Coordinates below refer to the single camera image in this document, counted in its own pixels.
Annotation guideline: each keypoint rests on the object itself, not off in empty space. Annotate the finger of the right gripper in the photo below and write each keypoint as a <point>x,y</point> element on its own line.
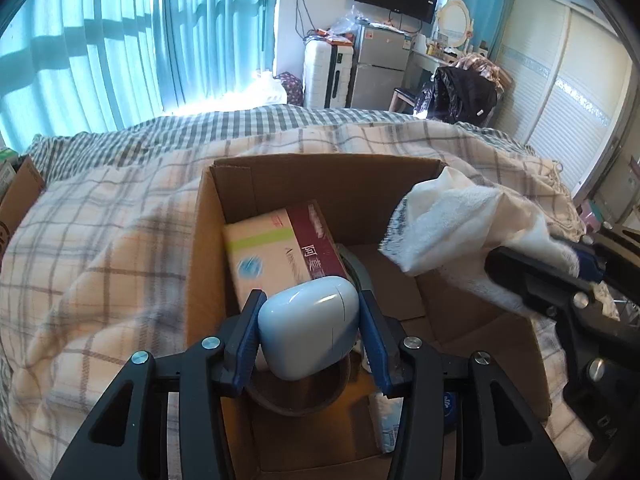
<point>614,249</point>
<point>542,286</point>

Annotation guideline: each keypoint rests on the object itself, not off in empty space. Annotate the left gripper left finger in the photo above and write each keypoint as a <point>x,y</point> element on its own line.
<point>125,434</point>

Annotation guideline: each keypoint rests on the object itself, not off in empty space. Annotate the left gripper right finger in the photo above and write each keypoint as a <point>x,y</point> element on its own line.
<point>498,435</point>

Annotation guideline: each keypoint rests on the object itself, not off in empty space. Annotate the white cloth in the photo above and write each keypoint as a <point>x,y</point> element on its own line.
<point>449,224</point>

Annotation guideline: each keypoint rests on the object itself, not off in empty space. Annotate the pale blue earbuds case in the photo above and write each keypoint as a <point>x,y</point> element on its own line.
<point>307,328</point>

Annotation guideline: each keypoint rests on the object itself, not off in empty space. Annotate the white sliding wardrobe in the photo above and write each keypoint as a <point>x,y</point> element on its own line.
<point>571,76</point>

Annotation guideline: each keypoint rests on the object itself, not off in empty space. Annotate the plaid beige blanket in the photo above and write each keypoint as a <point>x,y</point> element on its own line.
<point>91,277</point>

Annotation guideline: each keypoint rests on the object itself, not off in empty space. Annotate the open cardboard box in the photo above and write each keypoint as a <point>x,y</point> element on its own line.
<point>356,194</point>

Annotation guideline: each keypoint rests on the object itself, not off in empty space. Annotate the black jacket on chair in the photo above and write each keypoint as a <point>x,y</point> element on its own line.
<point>461,96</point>

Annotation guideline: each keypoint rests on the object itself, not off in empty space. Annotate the yellow maroon product box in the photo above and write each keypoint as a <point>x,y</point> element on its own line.
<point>279,250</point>

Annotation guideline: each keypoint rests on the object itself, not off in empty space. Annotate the small cardboard box with clutter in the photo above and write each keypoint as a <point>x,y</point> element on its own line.
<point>21,185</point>

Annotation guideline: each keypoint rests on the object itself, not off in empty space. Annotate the oval white vanity mirror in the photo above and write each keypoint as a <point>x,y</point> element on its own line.
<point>455,23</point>

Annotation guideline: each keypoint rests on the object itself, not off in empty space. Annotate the silver mini fridge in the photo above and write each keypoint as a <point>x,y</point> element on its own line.
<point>380,60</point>

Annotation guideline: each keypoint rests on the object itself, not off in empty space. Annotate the grey checked bed sheet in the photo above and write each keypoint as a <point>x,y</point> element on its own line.
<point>171,152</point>

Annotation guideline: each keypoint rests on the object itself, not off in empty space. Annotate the white suitcase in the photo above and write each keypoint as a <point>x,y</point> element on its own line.
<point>326,76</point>

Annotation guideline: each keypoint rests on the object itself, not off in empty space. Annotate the teal window curtain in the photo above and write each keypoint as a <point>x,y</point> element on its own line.
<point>100,65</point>

